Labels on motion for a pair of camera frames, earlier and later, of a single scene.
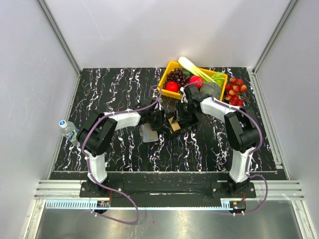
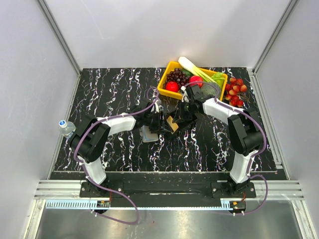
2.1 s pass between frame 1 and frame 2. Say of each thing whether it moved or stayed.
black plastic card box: moved
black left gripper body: stayed
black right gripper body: stayed
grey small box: stayed
